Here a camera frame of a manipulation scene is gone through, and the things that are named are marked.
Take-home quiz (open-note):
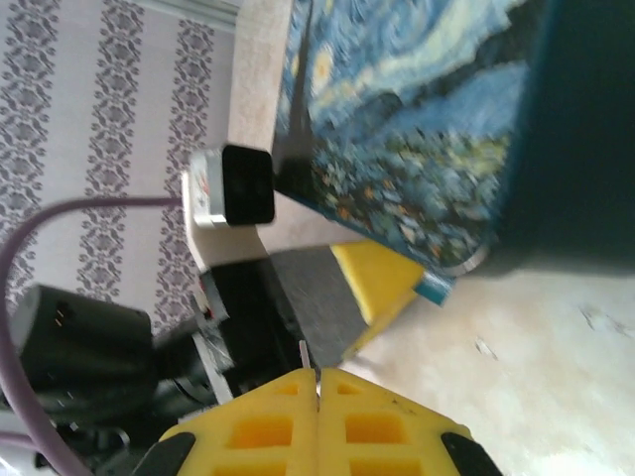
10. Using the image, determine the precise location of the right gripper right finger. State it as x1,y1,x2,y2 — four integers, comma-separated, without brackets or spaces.
317,366,503,476

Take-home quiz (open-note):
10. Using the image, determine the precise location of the blue starry night painted box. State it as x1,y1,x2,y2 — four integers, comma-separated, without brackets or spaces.
271,0,635,309

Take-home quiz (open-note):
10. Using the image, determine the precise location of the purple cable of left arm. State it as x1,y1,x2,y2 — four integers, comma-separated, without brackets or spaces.
0,196,186,476

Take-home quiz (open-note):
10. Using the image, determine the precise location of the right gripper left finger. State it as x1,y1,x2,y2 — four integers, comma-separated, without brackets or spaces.
132,367,319,476

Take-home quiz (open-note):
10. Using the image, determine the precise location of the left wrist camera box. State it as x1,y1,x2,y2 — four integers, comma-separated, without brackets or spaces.
190,142,277,228

